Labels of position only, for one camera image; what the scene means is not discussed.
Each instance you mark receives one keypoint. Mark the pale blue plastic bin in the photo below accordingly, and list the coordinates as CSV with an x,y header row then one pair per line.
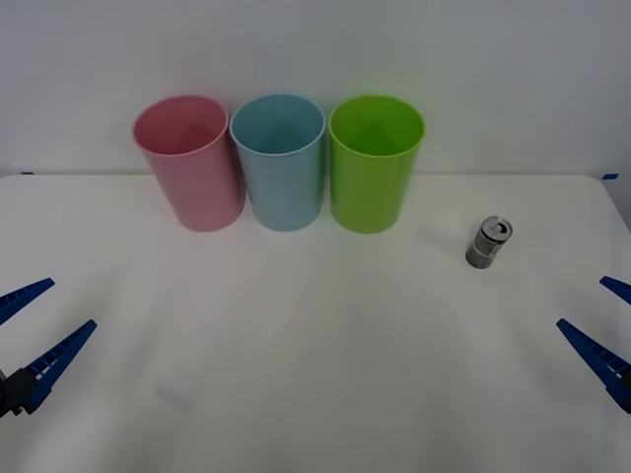
x,y
286,192

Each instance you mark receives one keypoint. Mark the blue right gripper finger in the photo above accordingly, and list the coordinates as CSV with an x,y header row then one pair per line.
x,y
618,288
604,362

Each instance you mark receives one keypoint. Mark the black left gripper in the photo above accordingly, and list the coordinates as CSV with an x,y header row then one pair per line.
x,y
7,394

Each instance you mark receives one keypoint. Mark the silver and black drink can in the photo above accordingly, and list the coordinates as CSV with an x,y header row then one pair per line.
x,y
485,249

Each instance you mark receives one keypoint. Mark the pink plastic bin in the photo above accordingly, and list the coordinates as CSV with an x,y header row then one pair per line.
x,y
197,187

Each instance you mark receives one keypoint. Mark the green plastic bin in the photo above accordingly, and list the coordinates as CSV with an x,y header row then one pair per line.
x,y
370,192

